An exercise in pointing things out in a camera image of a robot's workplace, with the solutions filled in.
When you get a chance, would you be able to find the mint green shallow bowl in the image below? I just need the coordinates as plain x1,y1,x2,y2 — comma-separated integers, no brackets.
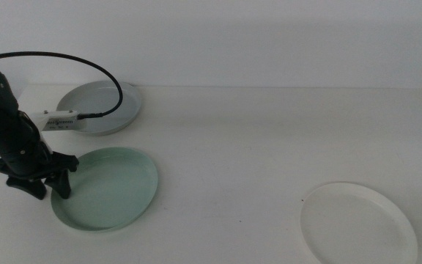
51,146,159,232

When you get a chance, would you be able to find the black left camera cable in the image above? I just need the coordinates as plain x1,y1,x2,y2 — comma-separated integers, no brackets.
0,51,125,120

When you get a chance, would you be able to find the grey shallow bowl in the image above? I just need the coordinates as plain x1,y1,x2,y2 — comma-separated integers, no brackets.
56,80,142,137

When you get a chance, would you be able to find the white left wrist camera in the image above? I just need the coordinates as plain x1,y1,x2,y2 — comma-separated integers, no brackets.
30,109,88,133

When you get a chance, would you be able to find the white shallow bowl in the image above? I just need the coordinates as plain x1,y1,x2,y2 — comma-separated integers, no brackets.
300,182,419,264

